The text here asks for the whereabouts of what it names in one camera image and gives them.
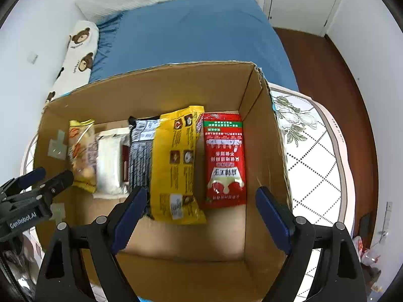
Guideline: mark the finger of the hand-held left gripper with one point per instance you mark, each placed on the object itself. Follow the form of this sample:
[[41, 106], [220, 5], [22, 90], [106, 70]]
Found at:
[[59, 180], [31, 176]]

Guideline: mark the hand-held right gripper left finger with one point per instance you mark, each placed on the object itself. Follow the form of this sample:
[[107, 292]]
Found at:
[[129, 220]]

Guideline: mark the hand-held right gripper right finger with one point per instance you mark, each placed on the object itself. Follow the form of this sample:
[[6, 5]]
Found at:
[[272, 220]]

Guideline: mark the yellow clear snack packet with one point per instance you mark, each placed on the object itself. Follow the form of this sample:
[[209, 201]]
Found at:
[[82, 151]]

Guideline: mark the white snack packet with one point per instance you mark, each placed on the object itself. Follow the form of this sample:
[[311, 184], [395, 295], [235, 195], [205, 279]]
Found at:
[[108, 163]]

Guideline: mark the large yellow snack packet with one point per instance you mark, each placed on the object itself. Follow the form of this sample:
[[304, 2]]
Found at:
[[173, 176]]

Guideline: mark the black snack packet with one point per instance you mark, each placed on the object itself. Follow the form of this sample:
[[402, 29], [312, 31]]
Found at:
[[140, 157]]

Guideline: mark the red snack packet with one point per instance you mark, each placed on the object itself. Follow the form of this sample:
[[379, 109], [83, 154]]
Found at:
[[223, 163]]

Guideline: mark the cardboard box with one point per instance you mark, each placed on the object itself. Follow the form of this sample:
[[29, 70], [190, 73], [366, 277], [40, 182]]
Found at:
[[189, 81]]

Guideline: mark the floral checked mat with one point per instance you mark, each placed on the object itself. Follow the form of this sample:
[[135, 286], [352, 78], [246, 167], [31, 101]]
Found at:
[[314, 157]]

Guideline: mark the small black box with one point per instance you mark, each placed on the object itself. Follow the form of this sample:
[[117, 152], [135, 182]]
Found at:
[[365, 226]]

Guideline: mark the crumpled plastic bag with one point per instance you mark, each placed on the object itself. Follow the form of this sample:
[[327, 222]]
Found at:
[[366, 258]]

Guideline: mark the bear print pillow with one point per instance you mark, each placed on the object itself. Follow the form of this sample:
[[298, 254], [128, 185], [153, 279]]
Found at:
[[78, 53]]

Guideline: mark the blue bed sheet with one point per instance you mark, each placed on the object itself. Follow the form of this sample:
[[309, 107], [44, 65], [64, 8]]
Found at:
[[204, 31]]

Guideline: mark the white door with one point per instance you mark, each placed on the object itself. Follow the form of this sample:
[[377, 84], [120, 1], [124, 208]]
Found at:
[[299, 0]]

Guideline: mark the white wall outlet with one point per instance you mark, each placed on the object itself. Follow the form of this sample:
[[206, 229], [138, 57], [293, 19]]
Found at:
[[385, 220]]

